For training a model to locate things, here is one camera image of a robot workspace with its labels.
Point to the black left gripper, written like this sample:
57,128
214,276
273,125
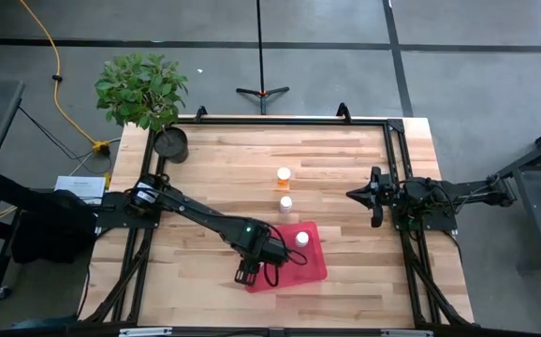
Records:
270,253

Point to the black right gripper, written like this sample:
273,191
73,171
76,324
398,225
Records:
392,194

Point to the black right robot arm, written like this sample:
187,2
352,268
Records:
467,193

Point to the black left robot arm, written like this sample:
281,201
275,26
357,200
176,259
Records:
195,210

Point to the pink translucent plastic basket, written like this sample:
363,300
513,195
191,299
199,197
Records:
312,267

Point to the orange pill bottle white cap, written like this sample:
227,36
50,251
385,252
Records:
283,177

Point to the black plant pot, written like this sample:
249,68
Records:
171,145

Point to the white labelled box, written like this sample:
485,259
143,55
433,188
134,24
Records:
81,187

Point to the black tripod stand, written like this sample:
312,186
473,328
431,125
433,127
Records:
260,47

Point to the black fabric bag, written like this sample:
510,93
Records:
55,224

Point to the green leafy plant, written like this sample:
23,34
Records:
139,89

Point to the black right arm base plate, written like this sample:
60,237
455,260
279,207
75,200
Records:
432,224

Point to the black frame foot bracket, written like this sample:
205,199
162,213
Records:
343,112
201,113

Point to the silver metal bracket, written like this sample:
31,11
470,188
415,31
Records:
145,332
406,333

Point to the black aluminium rig frame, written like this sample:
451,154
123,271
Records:
275,121

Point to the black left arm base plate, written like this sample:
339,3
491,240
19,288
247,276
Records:
111,210

